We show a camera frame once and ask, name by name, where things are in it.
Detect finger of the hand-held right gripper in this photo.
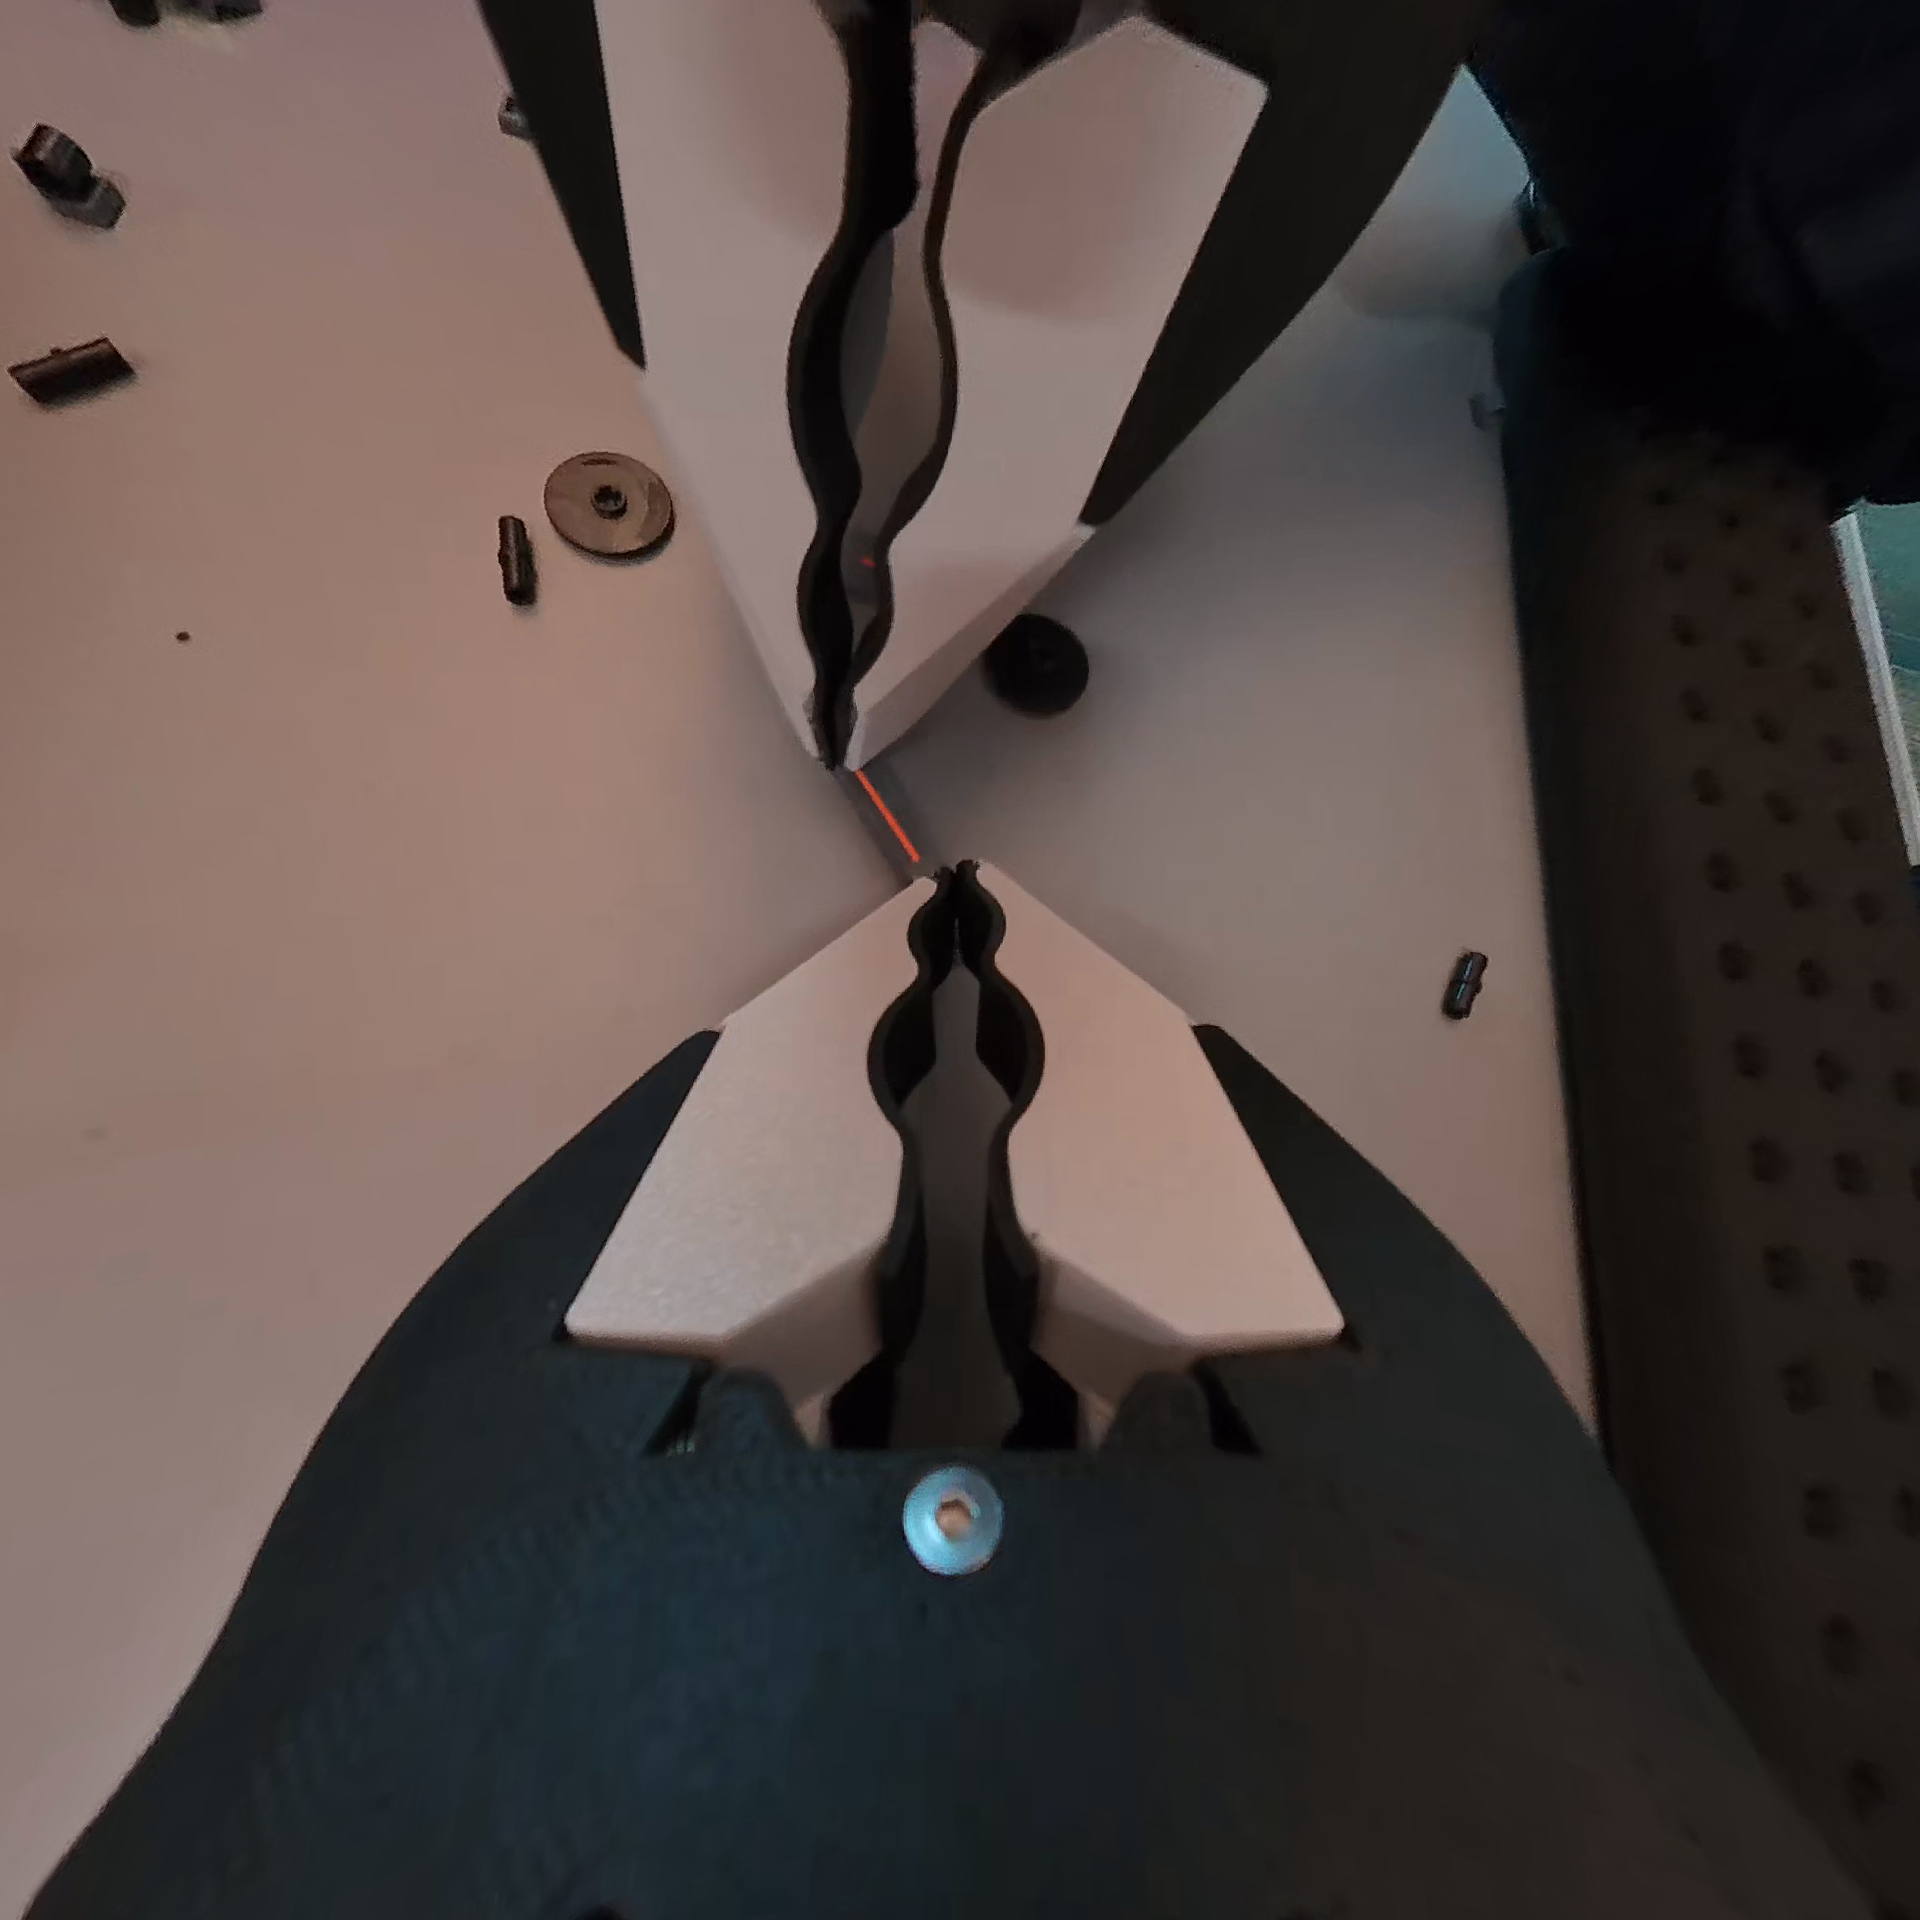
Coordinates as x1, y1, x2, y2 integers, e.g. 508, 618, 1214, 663
852, 13, 1270, 752
591, 0, 920, 771

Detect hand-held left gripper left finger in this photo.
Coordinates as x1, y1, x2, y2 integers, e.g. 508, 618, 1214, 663
561, 867, 966, 1447

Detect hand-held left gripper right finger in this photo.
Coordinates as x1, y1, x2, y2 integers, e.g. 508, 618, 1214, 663
963, 863, 1348, 1447

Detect grey orange-striped lego plate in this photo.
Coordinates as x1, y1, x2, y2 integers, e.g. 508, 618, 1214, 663
845, 763, 930, 876

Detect dark round lego disc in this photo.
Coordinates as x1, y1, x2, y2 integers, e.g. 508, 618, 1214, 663
981, 612, 1094, 720
541, 450, 677, 567

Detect flat black lego piece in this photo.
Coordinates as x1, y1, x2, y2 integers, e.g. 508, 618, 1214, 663
6, 336, 137, 408

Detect curved black lego piece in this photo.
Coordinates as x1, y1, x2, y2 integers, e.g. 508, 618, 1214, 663
11, 125, 127, 233

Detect person's dark clothing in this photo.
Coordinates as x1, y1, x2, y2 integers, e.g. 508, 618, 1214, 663
1462, 0, 1920, 504

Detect black perforated seat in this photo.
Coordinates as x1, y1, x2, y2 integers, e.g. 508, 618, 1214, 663
1499, 246, 1920, 1920

